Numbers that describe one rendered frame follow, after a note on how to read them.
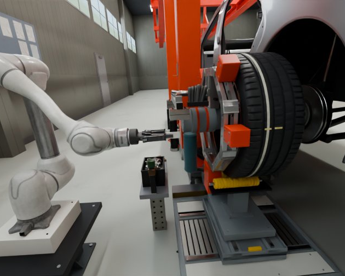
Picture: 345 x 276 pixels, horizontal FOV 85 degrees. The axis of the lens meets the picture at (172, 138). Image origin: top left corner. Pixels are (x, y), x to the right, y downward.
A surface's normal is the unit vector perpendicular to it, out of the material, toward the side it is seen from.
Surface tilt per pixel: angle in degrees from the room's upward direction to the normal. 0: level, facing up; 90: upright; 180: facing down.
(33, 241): 90
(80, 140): 82
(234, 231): 0
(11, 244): 90
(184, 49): 90
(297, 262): 0
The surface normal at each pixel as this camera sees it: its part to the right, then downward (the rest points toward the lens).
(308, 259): -0.05, -0.95
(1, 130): 0.03, 0.31
